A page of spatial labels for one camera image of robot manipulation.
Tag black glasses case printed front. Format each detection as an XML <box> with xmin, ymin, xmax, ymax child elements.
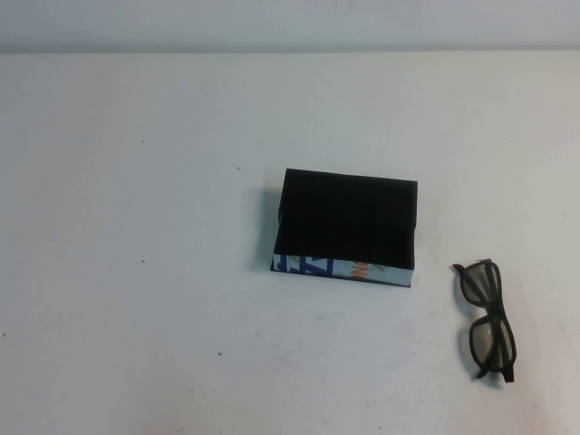
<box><xmin>270</xmin><ymin>168</ymin><xmax>419</xmax><ymax>290</ymax></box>

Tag black frame glasses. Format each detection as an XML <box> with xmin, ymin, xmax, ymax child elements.
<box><xmin>449</xmin><ymin>257</ymin><xmax>517</xmax><ymax>384</ymax></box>

